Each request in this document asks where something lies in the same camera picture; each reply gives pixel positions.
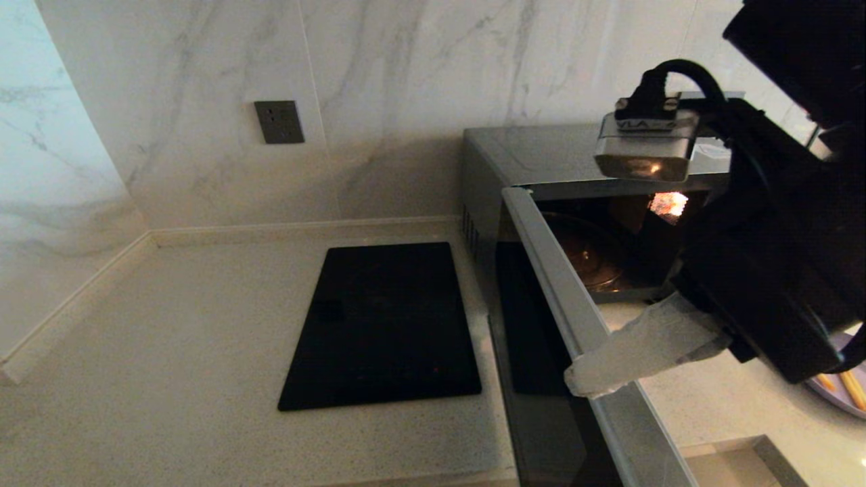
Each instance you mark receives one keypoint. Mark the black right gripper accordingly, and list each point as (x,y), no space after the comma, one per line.
(771,270)

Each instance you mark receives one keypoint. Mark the purple plastic plate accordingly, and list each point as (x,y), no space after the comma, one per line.
(829,392)

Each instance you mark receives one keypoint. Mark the glass microwave turntable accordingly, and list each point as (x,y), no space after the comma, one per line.
(588,260)

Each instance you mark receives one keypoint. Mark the black glass induction cooktop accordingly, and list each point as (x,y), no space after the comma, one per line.
(385,325)

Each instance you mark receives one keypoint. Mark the grey wall power socket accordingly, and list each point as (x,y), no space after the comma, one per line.
(734,95)

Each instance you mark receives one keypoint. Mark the dark grey single wall socket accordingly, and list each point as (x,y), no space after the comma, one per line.
(279,122)

